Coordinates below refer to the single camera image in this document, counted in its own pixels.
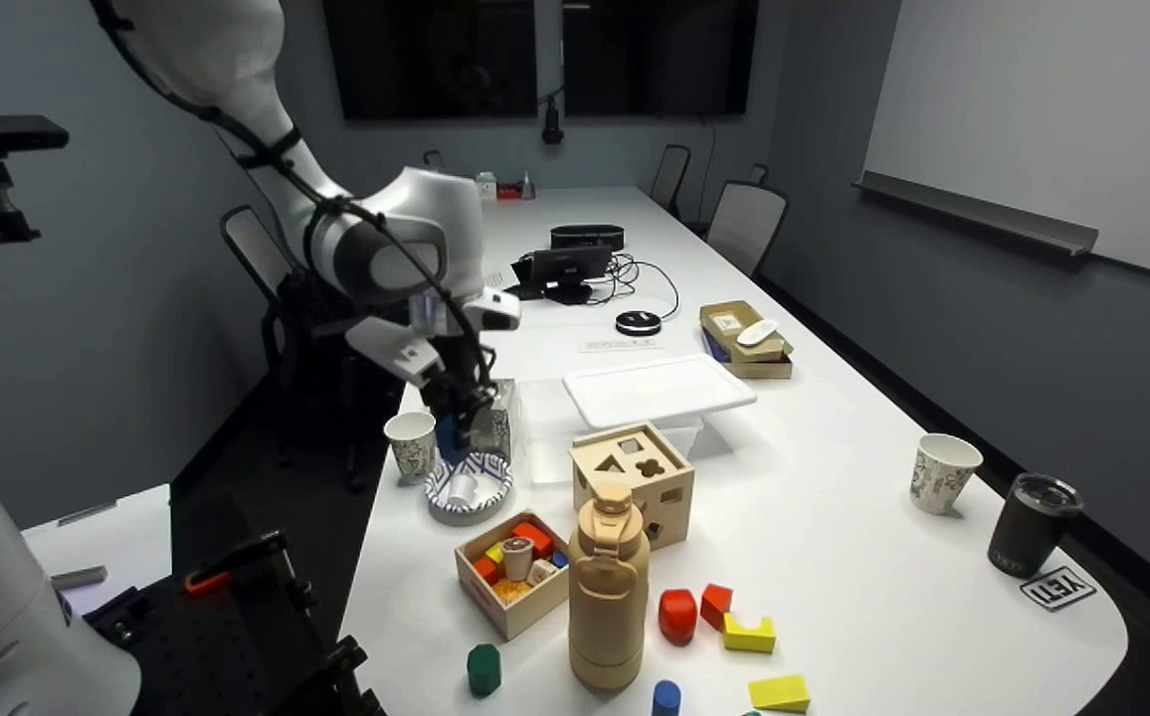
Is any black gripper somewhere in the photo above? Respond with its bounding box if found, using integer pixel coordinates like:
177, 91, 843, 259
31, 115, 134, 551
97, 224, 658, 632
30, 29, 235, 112
421, 339, 498, 456

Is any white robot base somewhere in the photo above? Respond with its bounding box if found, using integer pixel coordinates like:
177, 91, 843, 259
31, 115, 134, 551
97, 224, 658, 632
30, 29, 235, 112
0, 506, 145, 716

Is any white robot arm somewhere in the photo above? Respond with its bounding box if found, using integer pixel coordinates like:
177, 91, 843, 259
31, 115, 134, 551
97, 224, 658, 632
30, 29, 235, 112
93, 0, 519, 462

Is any wooden shape sorter box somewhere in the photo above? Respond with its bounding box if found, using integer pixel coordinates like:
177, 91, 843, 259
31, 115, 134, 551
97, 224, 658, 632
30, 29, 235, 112
572, 420, 697, 550

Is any green cylinder block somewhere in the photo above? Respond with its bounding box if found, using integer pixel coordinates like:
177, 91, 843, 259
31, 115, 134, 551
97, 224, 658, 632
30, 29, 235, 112
467, 643, 502, 697

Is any red block cluster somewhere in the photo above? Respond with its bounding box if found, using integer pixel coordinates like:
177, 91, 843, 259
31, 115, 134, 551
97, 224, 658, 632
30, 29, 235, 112
658, 587, 697, 643

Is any red square block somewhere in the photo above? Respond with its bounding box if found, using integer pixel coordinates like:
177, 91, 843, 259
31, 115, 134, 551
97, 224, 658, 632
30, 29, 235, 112
701, 586, 731, 632

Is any blue cylinder block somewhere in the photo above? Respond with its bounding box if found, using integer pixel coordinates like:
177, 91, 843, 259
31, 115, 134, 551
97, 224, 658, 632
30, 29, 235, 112
653, 680, 682, 716

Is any yellow notched block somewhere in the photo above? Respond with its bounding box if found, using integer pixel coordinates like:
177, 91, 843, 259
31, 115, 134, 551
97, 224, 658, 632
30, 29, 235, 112
722, 612, 775, 652

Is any yellow flat block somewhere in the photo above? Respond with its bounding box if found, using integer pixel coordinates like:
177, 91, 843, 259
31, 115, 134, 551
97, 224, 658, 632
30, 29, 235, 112
747, 676, 812, 712

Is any white paper cup front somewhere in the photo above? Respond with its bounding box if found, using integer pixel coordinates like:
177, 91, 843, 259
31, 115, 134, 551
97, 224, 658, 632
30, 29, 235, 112
381, 409, 437, 482

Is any patterned paper plate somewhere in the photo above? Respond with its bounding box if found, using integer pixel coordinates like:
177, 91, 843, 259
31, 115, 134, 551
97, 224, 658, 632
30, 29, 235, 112
421, 452, 513, 522

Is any black office chair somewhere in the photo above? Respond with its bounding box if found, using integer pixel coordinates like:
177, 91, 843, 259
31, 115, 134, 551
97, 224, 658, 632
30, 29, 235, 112
218, 205, 363, 420

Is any wooden tray of blocks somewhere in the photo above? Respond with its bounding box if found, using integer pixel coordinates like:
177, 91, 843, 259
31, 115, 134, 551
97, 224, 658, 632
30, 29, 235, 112
453, 513, 568, 636

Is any black round speaker puck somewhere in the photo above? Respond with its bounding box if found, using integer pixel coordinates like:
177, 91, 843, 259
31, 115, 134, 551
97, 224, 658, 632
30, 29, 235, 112
613, 311, 662, 339

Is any black laptop bag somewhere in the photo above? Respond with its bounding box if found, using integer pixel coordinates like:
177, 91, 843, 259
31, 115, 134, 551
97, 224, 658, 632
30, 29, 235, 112
513, 224, 625, 304

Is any beige insulated bottle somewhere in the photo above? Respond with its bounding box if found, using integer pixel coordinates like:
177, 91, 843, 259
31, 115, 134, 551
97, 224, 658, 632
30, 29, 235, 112
568, 478, 649, 692

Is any white plastic storage bin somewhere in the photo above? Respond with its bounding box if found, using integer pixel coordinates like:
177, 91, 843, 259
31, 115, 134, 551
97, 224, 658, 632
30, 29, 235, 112
562, 354, 758, 429

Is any cardboard box with tape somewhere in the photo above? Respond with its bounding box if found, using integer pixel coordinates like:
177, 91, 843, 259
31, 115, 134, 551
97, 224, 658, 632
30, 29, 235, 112
701, 300, 792, 376

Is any grey chair far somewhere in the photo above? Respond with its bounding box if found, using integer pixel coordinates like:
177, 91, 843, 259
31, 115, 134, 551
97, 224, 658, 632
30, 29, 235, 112
706, 181, 790, 273

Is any patterned paper cup far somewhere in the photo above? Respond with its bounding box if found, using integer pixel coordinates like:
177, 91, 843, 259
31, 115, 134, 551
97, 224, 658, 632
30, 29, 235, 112
912, 434, 985, 513

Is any black metal tumbler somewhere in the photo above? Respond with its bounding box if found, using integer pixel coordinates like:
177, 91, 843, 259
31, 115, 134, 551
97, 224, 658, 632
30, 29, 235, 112
989, 473, 1084, 575

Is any whiteboard with tray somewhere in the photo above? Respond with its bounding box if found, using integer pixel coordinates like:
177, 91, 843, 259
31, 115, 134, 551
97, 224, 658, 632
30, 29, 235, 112
861, 0, 1150, 271

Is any black cable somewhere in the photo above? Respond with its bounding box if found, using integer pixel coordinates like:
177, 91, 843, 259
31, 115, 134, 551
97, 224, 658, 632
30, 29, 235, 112
604, 251, 686, 324

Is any black camera tripod clamp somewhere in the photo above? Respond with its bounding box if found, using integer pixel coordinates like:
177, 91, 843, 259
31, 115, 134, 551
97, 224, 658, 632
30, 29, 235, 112
88, 529, 385, 716

